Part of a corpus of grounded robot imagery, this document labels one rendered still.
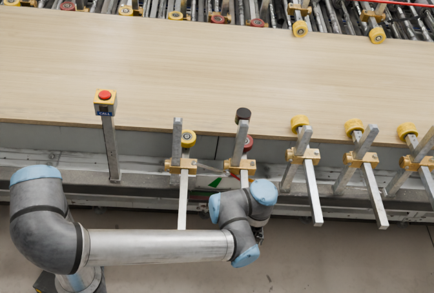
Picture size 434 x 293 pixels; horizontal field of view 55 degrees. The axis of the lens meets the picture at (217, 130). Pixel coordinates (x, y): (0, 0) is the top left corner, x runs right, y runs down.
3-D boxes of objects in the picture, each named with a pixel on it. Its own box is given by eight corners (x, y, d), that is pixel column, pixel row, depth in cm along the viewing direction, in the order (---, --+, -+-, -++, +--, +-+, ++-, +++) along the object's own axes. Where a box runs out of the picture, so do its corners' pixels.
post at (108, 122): (120, 183, 185) (112, 114, 151) (109, 182, 185) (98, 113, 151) (121, 175, 188) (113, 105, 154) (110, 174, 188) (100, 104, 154)
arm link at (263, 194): (244, 179, 133) (273, 173, 136) (239, 201, 142) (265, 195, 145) (254, 204, 127) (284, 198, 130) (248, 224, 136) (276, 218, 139)
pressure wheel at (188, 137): (197, 151, 189) (199, 135, 180) (185, 161, 185) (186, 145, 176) (185, 141, 192) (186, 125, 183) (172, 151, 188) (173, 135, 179)
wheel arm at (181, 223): (185, 236, 161) (185, 231, 158) (176, 235, 161) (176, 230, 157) (189, 147, 189) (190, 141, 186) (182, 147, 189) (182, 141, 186)
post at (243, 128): (232, 193, 193) (249, 125, 157) (225, 193, 193) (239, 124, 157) (232, 187, 195) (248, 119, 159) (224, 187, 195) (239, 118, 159)
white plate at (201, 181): (251, 191, 190) (255, 179, 182) (194, 188, 187) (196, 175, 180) (251, 190, 190) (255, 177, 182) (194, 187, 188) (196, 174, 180)
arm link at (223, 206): (217, 221, 123) (256, 212, 127) (206, 189, 130) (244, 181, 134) (214, 236, 130) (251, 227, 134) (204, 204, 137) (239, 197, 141)
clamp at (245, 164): (254, 175, 181) (256, 169, 177) (223, 173, 180) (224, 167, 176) (253, 165, 184) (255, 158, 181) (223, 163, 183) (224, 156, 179)
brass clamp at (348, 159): (374, 170, 177) (380, 162, 173) (343, 168, 176) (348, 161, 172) (371, 158, 181) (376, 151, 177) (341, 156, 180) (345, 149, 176)
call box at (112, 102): (115, 118, 151) (113, 103, 145) (95, 117, 150) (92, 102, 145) (117, 104, 156) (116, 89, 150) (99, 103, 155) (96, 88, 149)
